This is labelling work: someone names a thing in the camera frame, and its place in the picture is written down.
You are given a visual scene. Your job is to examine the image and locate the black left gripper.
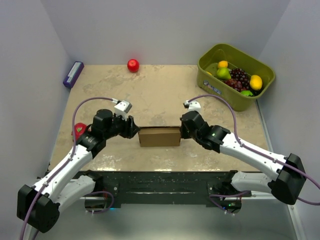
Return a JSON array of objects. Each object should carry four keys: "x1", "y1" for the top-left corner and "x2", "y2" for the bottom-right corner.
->
[{"x1": 104, "y1": 112, "x2": 141, "y2": 140}]

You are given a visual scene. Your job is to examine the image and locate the brown cardboard box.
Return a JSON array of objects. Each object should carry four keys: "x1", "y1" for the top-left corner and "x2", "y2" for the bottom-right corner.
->
[{"x1": 138, "y1": 126, "x2": 181, "y2": 147}]

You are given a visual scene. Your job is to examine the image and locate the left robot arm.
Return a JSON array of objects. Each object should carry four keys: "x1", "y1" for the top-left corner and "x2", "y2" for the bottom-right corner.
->
[{"x1": 17, "y1": 109, "x2": 140, "y2": 239}]

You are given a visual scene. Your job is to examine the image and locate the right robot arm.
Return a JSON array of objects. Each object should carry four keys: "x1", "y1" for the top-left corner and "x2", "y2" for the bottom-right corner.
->
[{"x1": 180, "y1": 111, "x2": 306, "y2": 205}]

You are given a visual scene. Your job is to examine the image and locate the purple rectangular box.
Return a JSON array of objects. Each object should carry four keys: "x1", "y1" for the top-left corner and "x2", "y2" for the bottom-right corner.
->
[{"x1": 62, "y1": 61, "x2": 85, "y2": 89}]

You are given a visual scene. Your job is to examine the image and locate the red dragon fruit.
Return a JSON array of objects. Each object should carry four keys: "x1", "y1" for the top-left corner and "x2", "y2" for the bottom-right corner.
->
[{"x1": 71, "y1": 122, "x2": 87, "y2": 142}]

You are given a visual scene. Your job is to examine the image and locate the red apple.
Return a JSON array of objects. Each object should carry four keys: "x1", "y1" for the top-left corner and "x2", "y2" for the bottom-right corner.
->
[{"x1": 127, "y1": 59, "x2": 140, "y2": 73}]

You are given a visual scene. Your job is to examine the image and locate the green pear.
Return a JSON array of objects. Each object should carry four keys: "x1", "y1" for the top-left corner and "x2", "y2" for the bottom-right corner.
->
[{"x1": 216, "y1": 67, "x2": 232, "y2": 80}]

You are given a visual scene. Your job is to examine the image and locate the green plastic tub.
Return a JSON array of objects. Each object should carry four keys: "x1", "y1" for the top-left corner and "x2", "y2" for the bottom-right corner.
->
[{"x1": 196, "y1": 43, "x2": 276, "y2": 112}]

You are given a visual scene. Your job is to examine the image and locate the green apple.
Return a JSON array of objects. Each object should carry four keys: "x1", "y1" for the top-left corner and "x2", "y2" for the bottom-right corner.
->
[{"x1": 240, "y1": 90, "x2": 255, "y2": 97}]

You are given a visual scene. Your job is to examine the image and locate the dark purple grapes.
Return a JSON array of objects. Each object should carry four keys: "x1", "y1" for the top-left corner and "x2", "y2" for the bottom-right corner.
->
[{"x1": 224, "y1": 68, "x2": 250, "y2": 92}]

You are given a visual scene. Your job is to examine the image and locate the orange fruit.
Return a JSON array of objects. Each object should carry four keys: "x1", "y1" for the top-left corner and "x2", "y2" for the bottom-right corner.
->
[{"x1": 217, "y1": 60, "x2": 228, "y2": 69}]

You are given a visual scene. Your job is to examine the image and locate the yellow lemon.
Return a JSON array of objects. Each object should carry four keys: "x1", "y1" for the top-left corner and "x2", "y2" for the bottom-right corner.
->
[{"x1": 249, "y1": 75, "x2": 263, "y2": 91}]

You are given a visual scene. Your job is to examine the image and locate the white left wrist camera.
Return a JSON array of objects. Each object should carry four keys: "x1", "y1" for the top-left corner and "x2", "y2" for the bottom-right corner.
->
[{"x1": 114, "y1": 100, "x2": 132, "y2": 120}]

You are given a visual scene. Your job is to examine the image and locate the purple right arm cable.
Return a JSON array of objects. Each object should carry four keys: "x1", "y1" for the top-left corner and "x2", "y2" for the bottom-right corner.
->
[{"x1": 188, "y1": 94, "x2": 320, "y2": 206}]

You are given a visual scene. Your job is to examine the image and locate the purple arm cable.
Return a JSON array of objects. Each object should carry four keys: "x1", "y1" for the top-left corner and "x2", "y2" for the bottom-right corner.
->
[
  {"x1": 19, "y1": 96, "x2": 120, "y2": 240},
  {"x1": 188, "y1": 94, "x2": 320, "y2": 206}
]

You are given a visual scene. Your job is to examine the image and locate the aluminium frame rail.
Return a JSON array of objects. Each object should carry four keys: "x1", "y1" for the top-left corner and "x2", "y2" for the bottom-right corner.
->
[{"x1": 18, "y1": 101, "x2": 307, "y2": 240}]

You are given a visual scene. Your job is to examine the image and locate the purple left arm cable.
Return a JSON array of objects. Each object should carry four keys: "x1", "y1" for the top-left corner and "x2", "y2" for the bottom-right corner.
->
[{"x1": 19, "y1": 96, "x2": 120, "y2": 240}]

